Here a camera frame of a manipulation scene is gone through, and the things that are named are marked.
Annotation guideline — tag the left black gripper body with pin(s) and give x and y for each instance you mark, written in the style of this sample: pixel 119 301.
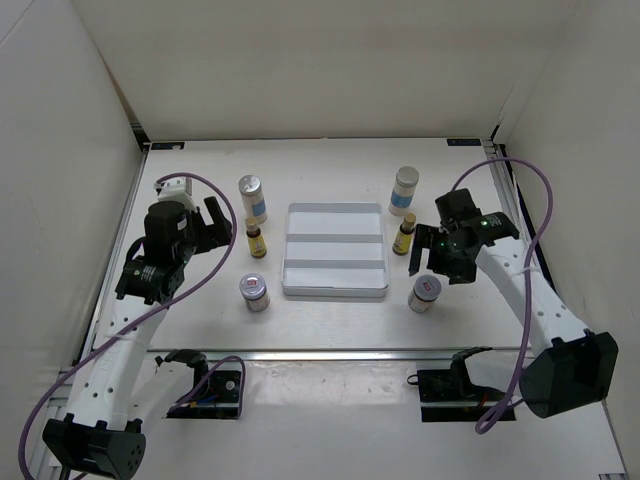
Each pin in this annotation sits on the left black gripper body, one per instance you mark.
pixel 193 243

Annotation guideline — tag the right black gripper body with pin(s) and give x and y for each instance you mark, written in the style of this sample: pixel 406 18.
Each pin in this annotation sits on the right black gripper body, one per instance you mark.
pixel 442 258

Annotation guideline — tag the yellow label bottle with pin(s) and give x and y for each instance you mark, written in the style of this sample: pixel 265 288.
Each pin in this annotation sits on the yellow label bottle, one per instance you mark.
pixel 256 243
pixel 404 236

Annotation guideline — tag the short spice jar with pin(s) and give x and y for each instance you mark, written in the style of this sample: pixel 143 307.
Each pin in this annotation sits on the short spice jar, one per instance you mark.
pixel 253 289
pixel 426 290

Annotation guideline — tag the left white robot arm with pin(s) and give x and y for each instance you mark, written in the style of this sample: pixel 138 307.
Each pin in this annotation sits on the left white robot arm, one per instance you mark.
pixel 104 430

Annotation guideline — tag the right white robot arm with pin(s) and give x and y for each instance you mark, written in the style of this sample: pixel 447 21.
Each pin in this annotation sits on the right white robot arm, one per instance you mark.
pixel 572 366

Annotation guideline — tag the left tall white shaker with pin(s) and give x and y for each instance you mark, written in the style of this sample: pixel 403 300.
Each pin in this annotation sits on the left tall white shaker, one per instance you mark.
pixel 250 188

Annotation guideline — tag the tall white shaker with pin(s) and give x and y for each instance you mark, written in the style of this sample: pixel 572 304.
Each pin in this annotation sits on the tall white shaker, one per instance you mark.
pixel 250 188
pixel 403 191

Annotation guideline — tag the right tall white shaker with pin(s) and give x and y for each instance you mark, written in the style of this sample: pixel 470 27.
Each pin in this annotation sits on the right tall white shaker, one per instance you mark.
pixel 403 191

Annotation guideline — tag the white divided organizer tray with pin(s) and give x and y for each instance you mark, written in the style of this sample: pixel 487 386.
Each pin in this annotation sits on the white divided organizer tray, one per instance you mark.
pixel 335 250

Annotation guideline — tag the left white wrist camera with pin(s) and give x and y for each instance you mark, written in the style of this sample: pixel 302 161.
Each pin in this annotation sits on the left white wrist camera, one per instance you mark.
pixel 178 189

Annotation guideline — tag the aluminium front rail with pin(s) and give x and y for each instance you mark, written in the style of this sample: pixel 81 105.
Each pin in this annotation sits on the aluminium front rail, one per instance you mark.
pixel 341 354

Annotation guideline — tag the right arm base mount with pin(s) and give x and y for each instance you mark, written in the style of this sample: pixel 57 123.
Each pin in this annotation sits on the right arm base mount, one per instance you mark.
pixel 448 395

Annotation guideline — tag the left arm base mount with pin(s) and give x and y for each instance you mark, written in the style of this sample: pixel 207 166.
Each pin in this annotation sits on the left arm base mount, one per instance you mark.
pixel 219 391

